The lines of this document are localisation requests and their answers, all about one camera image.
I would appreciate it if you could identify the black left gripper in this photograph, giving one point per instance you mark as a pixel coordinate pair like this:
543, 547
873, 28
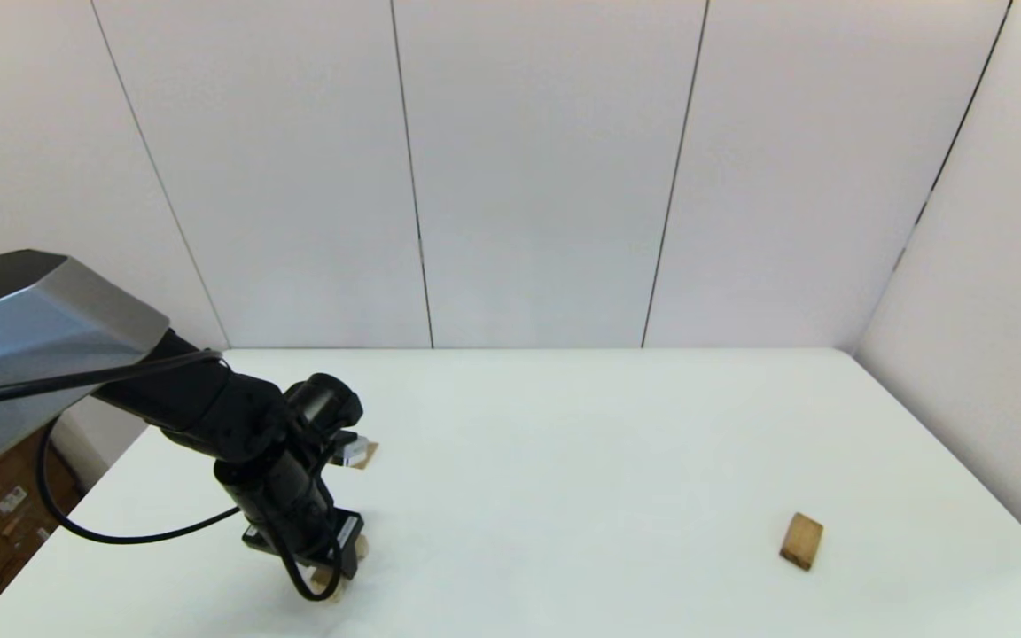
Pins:
298, 536

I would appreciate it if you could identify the arched light wooden block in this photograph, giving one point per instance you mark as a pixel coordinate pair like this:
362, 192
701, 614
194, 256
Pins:
362, 549

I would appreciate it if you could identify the rectangular dark wooden block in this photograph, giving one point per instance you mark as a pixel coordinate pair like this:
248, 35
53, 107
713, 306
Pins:
801, 540

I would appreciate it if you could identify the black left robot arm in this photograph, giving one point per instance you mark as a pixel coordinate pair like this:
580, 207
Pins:
200, 403

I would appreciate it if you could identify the triangular wooden block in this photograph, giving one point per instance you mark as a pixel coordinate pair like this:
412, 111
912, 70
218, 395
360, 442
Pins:
370, 456

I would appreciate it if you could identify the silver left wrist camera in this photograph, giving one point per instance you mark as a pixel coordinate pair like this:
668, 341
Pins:
353, 452

